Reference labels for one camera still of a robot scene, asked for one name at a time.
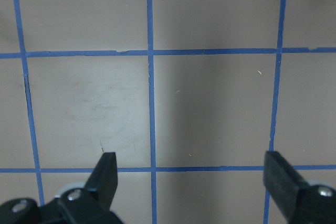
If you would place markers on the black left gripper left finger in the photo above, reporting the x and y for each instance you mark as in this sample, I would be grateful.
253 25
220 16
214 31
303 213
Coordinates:
102 183

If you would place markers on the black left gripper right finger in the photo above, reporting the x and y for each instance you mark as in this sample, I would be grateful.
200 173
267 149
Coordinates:
284 184

